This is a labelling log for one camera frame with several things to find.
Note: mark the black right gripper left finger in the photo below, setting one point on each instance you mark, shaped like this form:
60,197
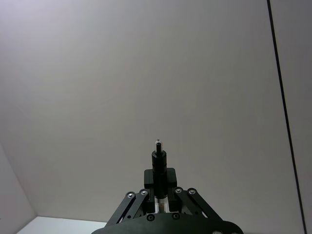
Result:
148,179

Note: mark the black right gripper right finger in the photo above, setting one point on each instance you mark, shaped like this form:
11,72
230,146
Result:
171,178

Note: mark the black cylindrical tool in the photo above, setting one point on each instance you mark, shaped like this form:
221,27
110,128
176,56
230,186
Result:
160,170

